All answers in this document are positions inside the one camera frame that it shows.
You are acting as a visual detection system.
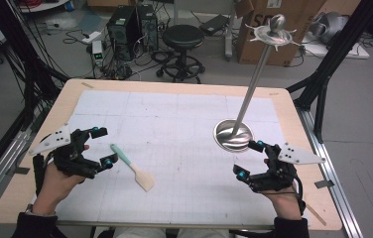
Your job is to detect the black flat laptop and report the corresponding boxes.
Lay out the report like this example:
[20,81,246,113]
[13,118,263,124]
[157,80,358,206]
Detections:
[198,13,230,37]

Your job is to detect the black round stool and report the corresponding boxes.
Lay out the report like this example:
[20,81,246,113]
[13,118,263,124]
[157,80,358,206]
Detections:
[155,24,206,84]

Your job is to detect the white grid mat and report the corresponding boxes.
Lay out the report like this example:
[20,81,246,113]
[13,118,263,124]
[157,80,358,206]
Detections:
[55,89,309,226]

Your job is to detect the black metal frame stand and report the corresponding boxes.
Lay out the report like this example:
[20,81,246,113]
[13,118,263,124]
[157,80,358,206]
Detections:
[0,0,70,133]
[286,0,373,144]

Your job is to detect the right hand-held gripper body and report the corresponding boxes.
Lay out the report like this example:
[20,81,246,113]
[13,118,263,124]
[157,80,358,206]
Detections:
[248,142,327,193]

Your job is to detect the metal utensil stand with hooks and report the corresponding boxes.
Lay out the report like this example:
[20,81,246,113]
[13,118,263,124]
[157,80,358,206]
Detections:
[212,13,304,154]

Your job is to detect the person's left hand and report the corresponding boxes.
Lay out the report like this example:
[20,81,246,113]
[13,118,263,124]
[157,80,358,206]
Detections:
[31,162,86,216]

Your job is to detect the grey rounded appliance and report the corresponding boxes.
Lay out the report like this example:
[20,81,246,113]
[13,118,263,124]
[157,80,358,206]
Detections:
[308,11,350,46]

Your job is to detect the black computer tower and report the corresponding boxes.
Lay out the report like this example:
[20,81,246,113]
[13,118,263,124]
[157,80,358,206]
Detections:
[136,3,160,53]
[106,5,142,62]

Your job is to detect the grey tape piece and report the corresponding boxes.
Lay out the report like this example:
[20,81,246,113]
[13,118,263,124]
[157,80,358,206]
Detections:
[13,166,31,176]
[313,179,335,189]

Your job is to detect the white device with green display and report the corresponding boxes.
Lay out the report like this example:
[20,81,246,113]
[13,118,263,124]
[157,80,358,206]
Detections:
[91,40,105,67]

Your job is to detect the white flat board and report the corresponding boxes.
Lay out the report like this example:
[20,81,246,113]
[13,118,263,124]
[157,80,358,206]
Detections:
[301,34,371,60]

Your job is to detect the white metal post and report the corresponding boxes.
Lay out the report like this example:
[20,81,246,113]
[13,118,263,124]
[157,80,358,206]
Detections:
[223,0,237,62]

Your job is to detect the thin wooden stick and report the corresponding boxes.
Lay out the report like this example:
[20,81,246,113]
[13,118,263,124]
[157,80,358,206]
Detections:
[305,202,328,228]

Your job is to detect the person's right hand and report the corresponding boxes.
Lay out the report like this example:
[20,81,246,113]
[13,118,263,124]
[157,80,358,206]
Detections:
[261,188,304,221]

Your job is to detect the teal-handled wooden spatula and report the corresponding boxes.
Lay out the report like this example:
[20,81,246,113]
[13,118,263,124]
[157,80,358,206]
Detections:
[109,143,156,193]

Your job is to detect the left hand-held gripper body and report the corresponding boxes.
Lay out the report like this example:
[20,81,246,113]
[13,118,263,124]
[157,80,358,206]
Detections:
[28,123,105,180]

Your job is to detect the white power strip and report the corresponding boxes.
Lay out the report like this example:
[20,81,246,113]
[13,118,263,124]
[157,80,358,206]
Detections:
[80,31,103,45]

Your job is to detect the brown cardboard box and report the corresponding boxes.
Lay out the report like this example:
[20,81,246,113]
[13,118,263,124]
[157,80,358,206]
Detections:
[234,0,328,67]

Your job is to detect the black floor cables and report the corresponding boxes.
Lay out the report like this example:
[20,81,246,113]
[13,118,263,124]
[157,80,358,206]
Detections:
[62,29,176,81]

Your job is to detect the white round table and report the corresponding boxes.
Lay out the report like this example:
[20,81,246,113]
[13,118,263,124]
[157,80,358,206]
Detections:
[18,0,72,14]

